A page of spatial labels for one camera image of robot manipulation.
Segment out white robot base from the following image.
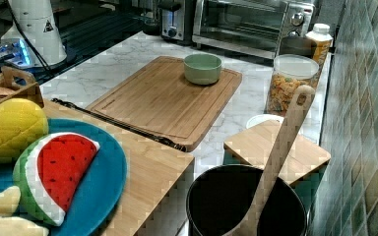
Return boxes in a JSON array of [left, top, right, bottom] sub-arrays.
[[1, 0, 67, 69]]

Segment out wooden drawer cabinet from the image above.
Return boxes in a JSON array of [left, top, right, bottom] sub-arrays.
[[44, 100, 195, 236]]

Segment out wooden cutting board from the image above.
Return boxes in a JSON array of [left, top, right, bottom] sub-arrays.
[[88, 56, 242, 151]]

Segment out green ceramic bowl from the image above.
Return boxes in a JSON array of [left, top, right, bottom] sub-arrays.
[[183, 54, 222, 86]]

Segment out white small dish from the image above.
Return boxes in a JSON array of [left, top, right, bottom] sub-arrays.
[[246, 114, 284, 129]]

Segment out green box with wooden lid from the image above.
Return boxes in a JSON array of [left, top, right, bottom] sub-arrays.
[[222, 119, 332, 212]]

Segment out black utensil pot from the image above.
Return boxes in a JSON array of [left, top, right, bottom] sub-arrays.
[[186, 164, 307, 236]]

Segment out silver toaster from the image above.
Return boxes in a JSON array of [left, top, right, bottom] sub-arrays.
[[157, 0, 196, 45]]

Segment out dark glass cup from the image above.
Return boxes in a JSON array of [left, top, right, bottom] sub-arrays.
[[143, 13, 160, 35]]

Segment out clear cereal jar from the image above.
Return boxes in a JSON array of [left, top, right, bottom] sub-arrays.
[[265, 54, 319, 116]]

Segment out blue round plate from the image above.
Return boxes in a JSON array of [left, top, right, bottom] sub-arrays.
[[0, 118, 128, 236]]

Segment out wooden spatula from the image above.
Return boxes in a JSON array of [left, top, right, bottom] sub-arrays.
[[222, 86, 315, 236]]

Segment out silver toaster oven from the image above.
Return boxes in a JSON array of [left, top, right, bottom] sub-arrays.
[[192, 0, 319, 59]]

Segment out plush watermelon slice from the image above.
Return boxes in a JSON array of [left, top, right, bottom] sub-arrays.
[[13, 132, 100, 226]]

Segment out white capped juice bottle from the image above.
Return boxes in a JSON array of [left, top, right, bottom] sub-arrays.
[[305, 24, 333, 67]]

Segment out yellow plush fruit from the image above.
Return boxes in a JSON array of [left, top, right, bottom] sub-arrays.
[[0, 98, 48, 164]]

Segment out pale yellow plush toy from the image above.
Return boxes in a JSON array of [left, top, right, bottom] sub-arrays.
[[0, 186, 49, 236]]

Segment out black drawer handle bar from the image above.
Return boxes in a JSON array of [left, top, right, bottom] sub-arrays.
[[51, 98, 187, 152]]

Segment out wooden handled tray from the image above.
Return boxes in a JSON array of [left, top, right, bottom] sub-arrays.
[[0, 66, 44, 107]]

